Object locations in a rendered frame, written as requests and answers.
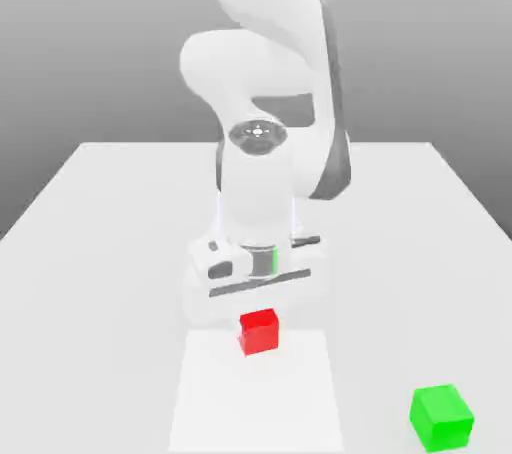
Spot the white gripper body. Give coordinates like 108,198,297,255
181,236,330,332

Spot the small red cube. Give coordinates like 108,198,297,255
237,307,280,357

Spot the small green cube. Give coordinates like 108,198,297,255
408,383,476,454

